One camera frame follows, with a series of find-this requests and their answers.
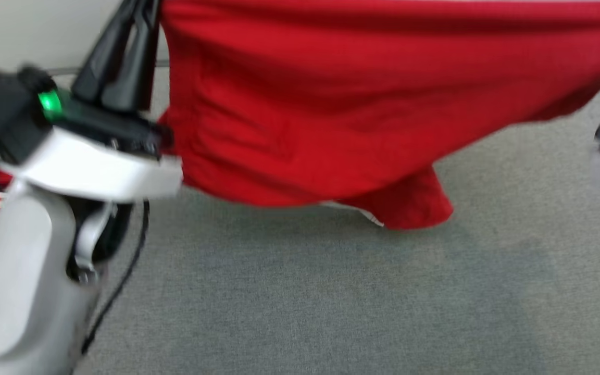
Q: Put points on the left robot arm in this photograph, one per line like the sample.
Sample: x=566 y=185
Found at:
x=13 y=281

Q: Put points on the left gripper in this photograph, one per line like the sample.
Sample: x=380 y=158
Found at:
x=102 y=166

